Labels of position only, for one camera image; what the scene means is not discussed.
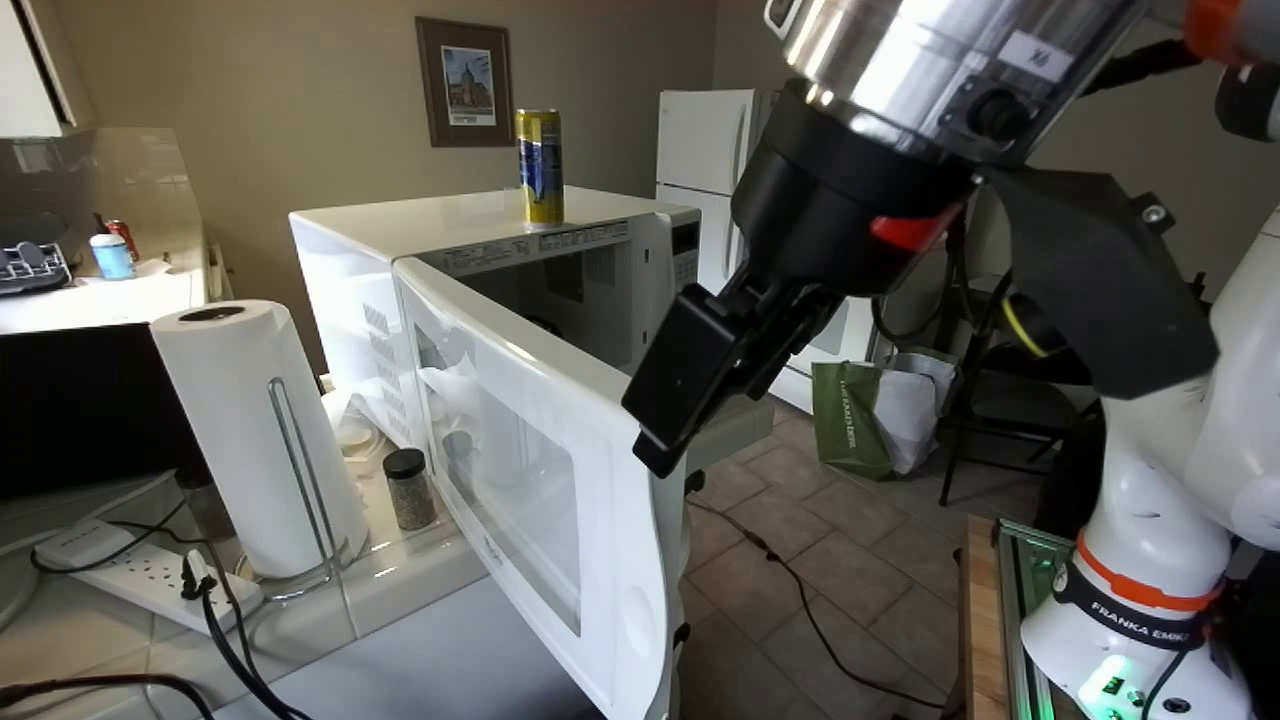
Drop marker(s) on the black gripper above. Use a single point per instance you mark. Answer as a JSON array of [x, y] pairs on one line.
[[826, 212]]

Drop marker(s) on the white microwave door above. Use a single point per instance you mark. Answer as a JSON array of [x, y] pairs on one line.
[[533, 463]]

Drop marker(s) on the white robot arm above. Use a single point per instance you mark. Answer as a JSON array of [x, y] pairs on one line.
[[895, 114]]

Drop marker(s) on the white microwave body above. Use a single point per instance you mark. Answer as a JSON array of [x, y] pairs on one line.
[[603, 276]]

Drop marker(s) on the white stove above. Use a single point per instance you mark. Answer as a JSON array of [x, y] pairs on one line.
[[843, 338]]

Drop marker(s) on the green white shopping bag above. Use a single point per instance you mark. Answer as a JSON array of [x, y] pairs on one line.
[[882, 419]]

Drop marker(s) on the white refrigerator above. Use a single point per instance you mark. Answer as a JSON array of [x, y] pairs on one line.
[[700, 148]]

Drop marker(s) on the yellow blue spray can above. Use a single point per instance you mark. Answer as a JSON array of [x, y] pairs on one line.
[[542, 177]]

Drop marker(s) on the black folding table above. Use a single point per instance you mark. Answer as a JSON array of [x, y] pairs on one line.
[[1013, 395]]

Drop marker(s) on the small dark-lidded jar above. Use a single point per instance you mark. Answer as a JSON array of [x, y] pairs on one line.
[[410, 489]]

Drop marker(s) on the metal paper towel holder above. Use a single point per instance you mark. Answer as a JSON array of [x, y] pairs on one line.
[[300, 501]]

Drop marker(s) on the white paper towel roll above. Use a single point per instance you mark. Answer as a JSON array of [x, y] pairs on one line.
[[253, 411]]

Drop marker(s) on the white power strip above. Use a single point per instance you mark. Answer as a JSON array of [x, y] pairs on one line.
[[147, 575]]

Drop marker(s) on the blue white bottle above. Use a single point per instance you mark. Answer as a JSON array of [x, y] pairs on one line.
[[115, 260]]

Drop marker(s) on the black monitor screen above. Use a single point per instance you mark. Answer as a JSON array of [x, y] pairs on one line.
[[89, 404]]

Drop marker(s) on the dark dish rack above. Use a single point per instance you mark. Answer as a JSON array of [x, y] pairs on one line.
[[30, 267]]

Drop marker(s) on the framed picture dark frame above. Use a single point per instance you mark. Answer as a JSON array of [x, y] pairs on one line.
[[464, 80]]

